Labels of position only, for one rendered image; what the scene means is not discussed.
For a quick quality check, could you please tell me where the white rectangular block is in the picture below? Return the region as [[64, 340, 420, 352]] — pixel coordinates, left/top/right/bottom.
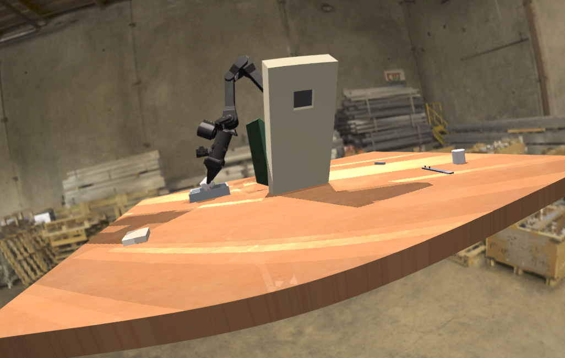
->
[[122, 227, 150, 246]]

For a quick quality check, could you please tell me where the grey cylinder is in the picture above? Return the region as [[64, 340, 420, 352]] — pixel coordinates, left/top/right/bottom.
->
[[452, 149, 466, 164]]

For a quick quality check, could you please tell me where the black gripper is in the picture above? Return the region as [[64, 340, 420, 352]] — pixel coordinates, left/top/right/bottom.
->
[[203, 142, 228, 185]]

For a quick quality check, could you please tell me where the beige service panel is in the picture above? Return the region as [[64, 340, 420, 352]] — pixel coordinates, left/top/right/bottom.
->
[[262, 54, 338, 195]]

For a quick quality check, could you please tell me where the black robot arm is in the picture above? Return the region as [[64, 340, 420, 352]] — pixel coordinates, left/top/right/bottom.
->
[[196, 56, 264, 158]]

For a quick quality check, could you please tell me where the white cylinder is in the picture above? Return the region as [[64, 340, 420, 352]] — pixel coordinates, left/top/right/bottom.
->
[[200, 177, 215, 190]]

